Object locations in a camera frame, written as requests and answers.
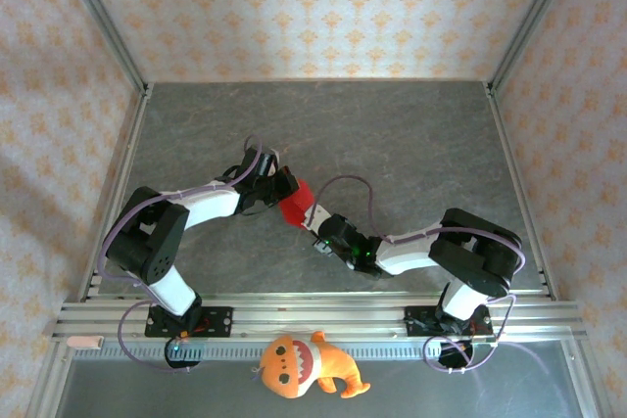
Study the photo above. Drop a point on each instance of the orange shark plush toy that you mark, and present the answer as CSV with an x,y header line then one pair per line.
x,y
303,364

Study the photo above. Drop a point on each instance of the aluminium mounting rail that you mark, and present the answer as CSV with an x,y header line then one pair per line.
x,y
318,312

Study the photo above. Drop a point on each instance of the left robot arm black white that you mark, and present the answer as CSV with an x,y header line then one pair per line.
x,y
210,205

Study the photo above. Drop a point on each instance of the aluminium frame post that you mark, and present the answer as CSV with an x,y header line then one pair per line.
x,y
528,26
106,26

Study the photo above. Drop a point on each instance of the pink tag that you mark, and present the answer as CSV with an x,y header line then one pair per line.
x,y
85,341

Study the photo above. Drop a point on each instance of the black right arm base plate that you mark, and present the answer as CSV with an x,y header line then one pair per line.
x,y
416,322

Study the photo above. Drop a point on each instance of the red cloth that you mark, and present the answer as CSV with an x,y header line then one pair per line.
x,y
296,207

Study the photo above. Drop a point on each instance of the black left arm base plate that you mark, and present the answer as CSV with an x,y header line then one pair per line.
x,y
220,322

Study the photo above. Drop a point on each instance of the aluminium side rail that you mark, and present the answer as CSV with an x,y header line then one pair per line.
x,y
117,193
507,144

